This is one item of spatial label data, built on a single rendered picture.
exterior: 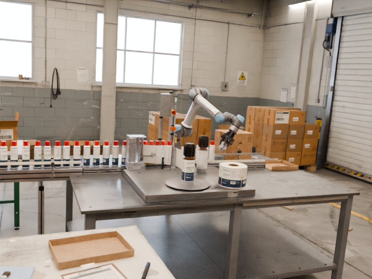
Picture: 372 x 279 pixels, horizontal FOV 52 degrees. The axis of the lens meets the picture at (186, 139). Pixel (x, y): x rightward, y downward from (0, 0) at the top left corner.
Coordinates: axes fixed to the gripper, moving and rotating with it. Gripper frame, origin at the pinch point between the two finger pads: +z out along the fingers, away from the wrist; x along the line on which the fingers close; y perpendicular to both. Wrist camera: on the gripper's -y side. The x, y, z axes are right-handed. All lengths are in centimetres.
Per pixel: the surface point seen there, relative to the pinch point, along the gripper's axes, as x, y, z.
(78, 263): -109, 144, 85
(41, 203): -112, 17, 105
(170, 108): -61, 1, -6
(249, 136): 31.8, -21.2, -28.5
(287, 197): 20, 85, 9
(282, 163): 74, -11, -23
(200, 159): -27.5, 31.1, 16.8
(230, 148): 19.8, -19.9, -8.6
